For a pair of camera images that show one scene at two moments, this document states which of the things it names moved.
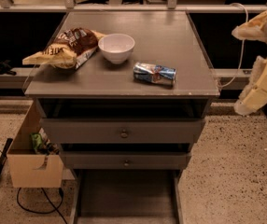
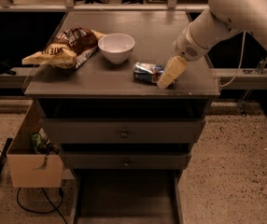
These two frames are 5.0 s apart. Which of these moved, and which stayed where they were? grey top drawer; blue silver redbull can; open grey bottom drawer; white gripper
Moved: white gripper
Stayed: open grey bottom drawer; grey top drawer; blue silver redbull can
